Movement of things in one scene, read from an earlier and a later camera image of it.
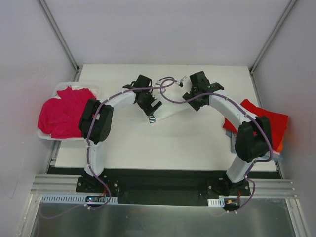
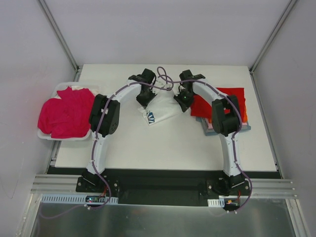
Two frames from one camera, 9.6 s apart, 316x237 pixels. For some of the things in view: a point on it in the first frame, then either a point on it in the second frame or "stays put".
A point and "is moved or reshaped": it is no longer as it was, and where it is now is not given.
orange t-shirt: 280,147 -> 245,111
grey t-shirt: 233,138 is moved or reshaped
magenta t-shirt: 60,118 stays put
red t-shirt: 277,123 -> 201,107
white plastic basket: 95,88 stays put
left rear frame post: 76,68 stays put
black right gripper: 191,100 -> 182,101
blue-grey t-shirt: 228,133 is moved or reshaped
